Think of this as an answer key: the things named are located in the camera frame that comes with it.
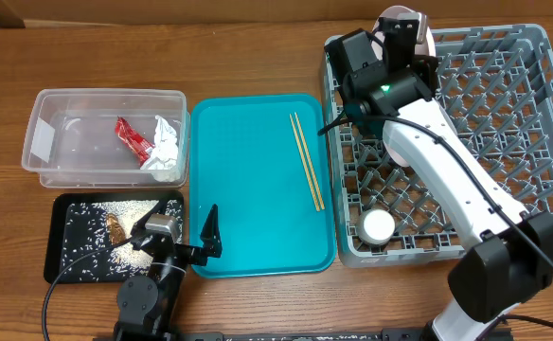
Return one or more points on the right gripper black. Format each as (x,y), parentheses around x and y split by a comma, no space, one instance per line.
(428,68)

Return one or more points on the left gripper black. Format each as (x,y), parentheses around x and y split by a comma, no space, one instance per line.
(209,238)

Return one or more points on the large white pink plate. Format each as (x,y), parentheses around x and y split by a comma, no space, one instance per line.
(405,34)

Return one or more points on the white tissue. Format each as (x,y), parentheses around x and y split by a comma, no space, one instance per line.
(163,159)

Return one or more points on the brown food piece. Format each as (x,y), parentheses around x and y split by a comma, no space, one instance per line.
(116,231)

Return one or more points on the red snack wrapper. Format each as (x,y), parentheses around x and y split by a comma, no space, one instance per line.
(138,145)

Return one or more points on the wooden chopstick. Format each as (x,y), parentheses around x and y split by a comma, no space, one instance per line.
(304,163)
(306,151)

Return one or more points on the pink bowl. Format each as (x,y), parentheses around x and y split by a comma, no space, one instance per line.
(395,154)

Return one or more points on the white rice pile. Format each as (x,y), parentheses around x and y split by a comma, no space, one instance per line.
(85,231)

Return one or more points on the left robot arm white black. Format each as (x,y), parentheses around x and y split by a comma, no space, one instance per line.
(146,302)

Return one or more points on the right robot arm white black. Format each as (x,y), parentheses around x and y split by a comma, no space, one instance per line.
(389,90)

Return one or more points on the grey dishwasher rack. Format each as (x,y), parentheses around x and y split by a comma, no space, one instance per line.
(496,85)

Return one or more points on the teal plastic tray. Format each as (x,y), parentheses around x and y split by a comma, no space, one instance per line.
(243,158)

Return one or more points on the black tray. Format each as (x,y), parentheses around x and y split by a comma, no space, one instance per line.
(175,208)

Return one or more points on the white cup in rack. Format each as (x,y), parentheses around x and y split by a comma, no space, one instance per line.
(376,227)

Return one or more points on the clear plastic bin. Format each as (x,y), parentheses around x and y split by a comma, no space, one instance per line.
(71,139)

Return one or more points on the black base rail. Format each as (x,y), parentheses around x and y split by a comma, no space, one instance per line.
(388,334)

